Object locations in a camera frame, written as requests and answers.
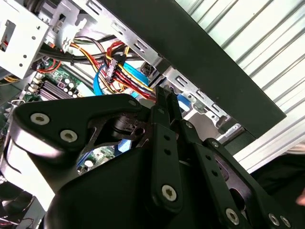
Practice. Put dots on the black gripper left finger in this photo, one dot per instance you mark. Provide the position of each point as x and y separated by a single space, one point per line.
71 112

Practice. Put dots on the hard disk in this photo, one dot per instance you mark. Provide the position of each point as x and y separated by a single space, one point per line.
183 101

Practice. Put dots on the person hand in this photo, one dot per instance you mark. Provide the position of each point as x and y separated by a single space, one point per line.
301 200

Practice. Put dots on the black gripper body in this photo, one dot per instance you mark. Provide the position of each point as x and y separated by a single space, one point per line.
107 190

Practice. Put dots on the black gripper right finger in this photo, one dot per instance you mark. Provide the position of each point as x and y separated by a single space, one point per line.
199 148

